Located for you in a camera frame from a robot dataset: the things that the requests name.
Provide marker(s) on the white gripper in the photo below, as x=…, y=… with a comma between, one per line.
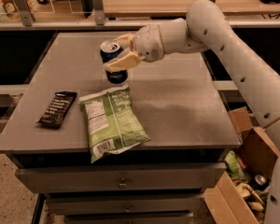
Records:
x=148, y=42

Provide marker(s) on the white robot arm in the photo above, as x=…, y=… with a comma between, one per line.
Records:
x=205, y=27

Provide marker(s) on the green jalapeno chip bag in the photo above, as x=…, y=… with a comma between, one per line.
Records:
x=112, y=125

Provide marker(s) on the green snack bag in box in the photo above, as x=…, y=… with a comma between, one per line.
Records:
x=234, y=168

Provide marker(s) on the silver can in box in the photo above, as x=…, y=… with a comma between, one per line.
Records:
x=259, y=182

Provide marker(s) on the black snack bar wrapper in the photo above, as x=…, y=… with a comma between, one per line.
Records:
x=57, y=109

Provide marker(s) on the grey drawer cabinet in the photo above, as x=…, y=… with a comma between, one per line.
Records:
x=142, y=152

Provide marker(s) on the top drawer with knob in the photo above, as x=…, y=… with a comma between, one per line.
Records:
x=121, y=177

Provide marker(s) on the drawer with knob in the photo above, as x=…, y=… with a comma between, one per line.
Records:
x=125, y=204
x=121, y=177

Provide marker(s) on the middle drawer with knob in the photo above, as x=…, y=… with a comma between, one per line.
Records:
x=125, y=204

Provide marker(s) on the cardboard box of snacks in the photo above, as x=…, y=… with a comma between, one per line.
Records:
x=236, y=202

